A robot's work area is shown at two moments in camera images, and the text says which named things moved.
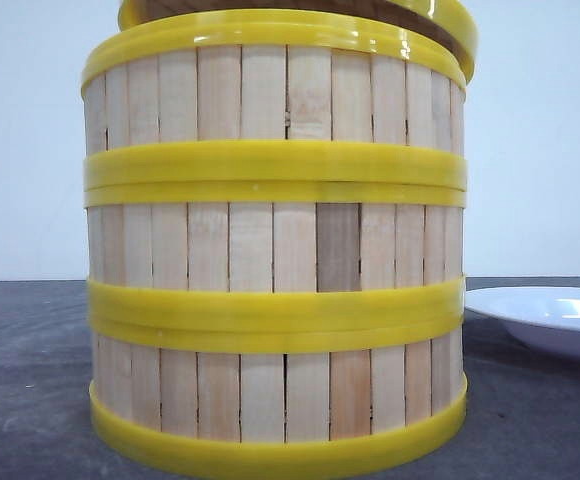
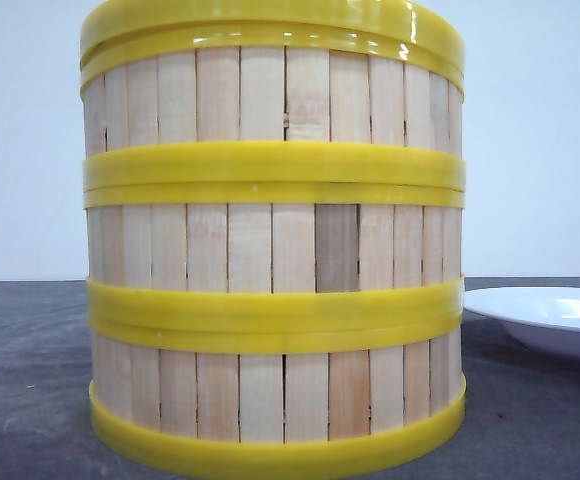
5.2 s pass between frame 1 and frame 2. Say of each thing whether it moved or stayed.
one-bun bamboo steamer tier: stayed
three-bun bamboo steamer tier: stayed
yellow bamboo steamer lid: moved
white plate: stayed
